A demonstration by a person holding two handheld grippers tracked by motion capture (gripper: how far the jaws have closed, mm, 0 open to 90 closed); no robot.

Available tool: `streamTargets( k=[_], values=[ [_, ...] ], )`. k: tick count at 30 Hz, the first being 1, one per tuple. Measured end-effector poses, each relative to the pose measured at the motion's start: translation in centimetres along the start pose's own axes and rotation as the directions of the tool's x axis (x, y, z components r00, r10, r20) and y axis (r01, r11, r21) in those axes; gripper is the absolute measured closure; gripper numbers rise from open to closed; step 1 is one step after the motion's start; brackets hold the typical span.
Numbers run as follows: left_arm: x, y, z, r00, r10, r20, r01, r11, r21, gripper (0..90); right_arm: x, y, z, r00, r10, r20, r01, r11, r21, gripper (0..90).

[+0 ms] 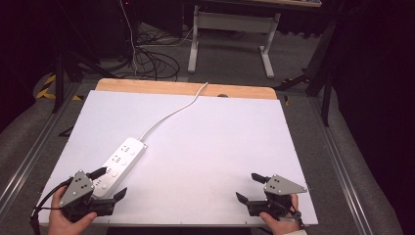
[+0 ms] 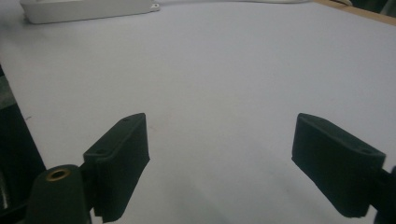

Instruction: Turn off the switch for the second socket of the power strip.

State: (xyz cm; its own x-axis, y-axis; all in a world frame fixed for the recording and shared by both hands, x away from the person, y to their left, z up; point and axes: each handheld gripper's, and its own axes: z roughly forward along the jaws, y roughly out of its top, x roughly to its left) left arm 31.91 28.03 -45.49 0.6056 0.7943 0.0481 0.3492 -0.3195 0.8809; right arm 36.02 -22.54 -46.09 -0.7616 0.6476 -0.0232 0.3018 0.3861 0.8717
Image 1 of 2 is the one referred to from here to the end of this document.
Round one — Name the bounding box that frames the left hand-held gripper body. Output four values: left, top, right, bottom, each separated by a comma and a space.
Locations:
58, 168, 117, 224

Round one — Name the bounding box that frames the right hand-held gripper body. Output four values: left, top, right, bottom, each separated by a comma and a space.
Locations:
245, 173, 308, 220

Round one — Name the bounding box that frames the white power strip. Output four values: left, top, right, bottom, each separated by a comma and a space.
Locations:
91, 136, 149, 200

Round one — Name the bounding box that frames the person's right hand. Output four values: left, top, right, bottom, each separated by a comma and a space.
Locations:
258, 193, 301, 235

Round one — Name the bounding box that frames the person's left hand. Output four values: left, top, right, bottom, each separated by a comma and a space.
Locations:
47, 185, 99, 235

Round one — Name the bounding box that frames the white board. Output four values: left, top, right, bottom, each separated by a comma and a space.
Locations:
37, 89, 319, 227

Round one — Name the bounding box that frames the yellow black hazard tape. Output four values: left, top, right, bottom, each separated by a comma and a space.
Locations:
34, 73, 84, 102

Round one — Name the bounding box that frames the black tripod stand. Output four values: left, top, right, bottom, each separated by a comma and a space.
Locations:
52, 0, 116, 115

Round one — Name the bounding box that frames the black metal stand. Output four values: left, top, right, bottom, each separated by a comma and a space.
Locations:
273, 18, 339, 127

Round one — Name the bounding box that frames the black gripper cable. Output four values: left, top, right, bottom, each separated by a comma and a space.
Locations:
28, 176, 74, 235

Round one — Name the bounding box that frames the aluminium rail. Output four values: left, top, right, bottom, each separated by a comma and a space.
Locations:
0, 81, 83, 212
307, 97, 370, 235

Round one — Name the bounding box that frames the white power strip cable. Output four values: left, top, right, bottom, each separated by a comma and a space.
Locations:
139, 81, 209, 142

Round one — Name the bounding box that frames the black floor cable bundle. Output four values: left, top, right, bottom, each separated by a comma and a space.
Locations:
129, 30, 181, 81

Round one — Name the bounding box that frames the thin white floor cable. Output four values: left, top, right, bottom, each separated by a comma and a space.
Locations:
118, 0, 139, 80

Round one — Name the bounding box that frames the white table frame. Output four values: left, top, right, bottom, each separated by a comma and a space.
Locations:
187, 0, 323, 80

